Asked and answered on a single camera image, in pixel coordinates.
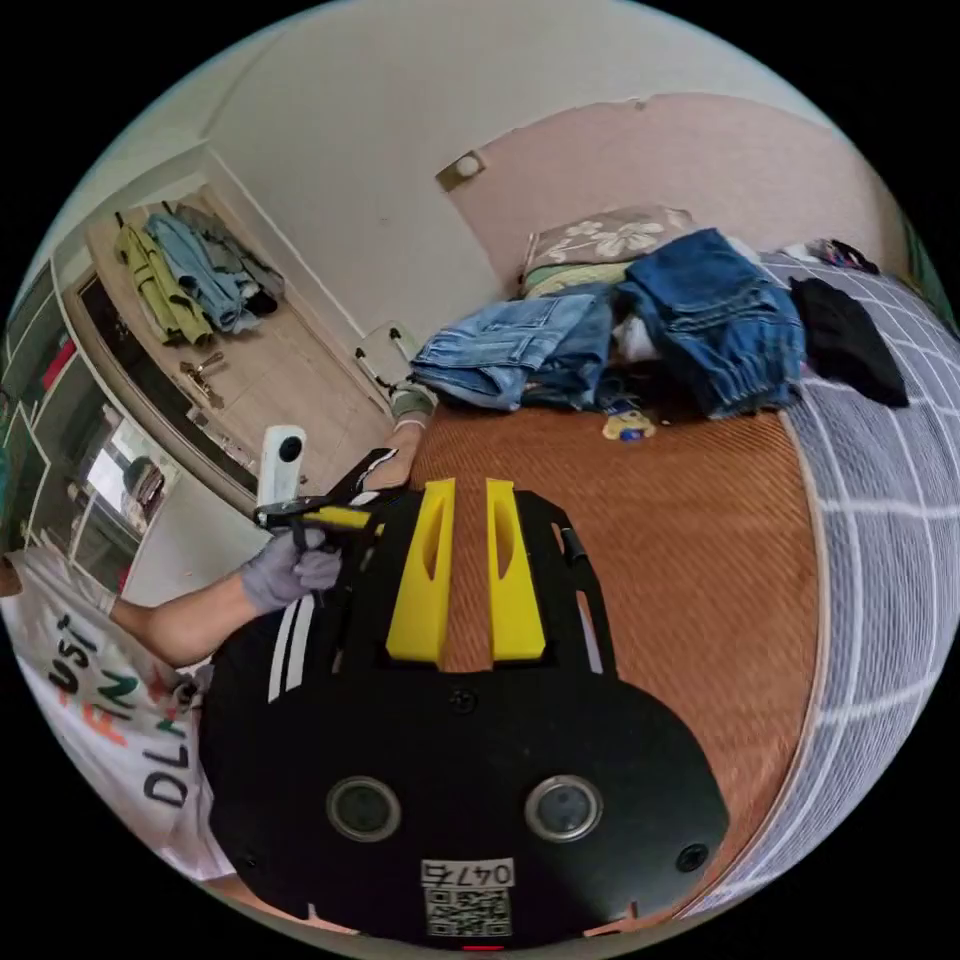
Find person's left hand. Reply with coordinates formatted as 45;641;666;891
239;527;344;614

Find person's left forearm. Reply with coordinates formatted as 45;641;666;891
110;575;260;668

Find folded green blanket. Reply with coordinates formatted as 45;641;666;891
521;262;633;303

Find bed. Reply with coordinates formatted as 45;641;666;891
386;247;960;928

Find person's body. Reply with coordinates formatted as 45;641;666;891
0;378;440;883

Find multicoloured garment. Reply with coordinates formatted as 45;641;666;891
779;237;881;276

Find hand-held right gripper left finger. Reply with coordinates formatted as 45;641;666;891
386;477;457;664

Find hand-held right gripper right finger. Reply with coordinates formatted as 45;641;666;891
485;477;546;664

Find floral pillow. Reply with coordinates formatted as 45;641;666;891
523;205;696;269

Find small yellow toy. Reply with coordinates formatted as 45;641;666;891
602;408;658;444

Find pile of clothes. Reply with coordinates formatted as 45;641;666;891
410;227;808;419

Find black garment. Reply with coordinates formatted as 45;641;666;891
788;275;911;409

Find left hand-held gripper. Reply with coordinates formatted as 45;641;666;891
253;488;385;610

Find cupboard with glass doors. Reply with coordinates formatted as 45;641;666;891
0;254;183;595

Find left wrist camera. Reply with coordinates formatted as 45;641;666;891
256;425;308;516

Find clothes hanging on door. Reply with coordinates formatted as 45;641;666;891
112;205;287;351

